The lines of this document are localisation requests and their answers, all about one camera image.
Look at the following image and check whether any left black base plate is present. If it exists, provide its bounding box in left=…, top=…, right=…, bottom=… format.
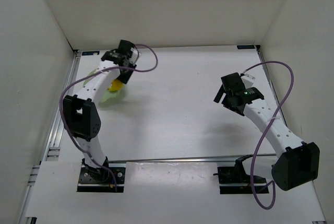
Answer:
left=77, top=163, right=126, bottom=193

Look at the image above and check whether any blue label sticker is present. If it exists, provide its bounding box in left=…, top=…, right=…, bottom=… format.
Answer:
left=81, top=51, right=100, bottom=56
left=236, top=45, right=255, bottom=50

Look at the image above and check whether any right blue label sticker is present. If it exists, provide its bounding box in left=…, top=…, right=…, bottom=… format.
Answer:
left=236, top=45, right=255, bottom=50

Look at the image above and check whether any left blue label sticker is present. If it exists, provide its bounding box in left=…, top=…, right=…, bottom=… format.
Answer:
left=81, top=51, right=100, bottom=56

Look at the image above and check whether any left aluminium frame rail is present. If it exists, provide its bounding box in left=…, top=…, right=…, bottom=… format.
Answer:
left=16, top=50, right=81, bottom=223

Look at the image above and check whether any yellow fake pear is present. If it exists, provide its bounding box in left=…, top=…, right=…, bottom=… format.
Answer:
left=108, top=79, right=124, bottom=92

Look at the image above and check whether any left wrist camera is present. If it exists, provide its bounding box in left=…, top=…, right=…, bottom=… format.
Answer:
left=116, top=40, right=140, bottom=64

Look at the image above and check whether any front aluminium rail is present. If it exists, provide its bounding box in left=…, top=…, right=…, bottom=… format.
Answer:
left=108, top=153, right=277, bottom=164

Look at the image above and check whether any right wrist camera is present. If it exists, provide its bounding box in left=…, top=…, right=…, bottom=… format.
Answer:
left=221, top=73, right=255, bottom=96

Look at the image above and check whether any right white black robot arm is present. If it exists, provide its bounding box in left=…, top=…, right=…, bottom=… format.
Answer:
left=214, top=82, right=320, bottom=191

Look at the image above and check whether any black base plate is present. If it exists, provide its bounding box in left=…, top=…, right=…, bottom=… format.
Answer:
left=213, top=155, right=253, bottom=195
left=77, top=163, right=126, bottom=193

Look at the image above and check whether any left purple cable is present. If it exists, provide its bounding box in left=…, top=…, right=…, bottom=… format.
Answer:
left=59, top=44, right=159, bottom=192

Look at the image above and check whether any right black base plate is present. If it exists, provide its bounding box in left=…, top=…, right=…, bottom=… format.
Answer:
left=213, top=155, right=253, bottom=195

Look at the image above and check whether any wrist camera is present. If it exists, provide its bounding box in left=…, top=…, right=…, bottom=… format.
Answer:
left=221, top=73, right=255, bottom=96
left=116, top=40, right=140, bottom=64

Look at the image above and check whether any green wavy glass bowl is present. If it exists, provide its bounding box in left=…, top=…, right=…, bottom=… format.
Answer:
left=82, top=68, right=127, bottom=106

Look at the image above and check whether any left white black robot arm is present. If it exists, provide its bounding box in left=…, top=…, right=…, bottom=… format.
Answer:
left=59, top=46, right=139, bottom=174

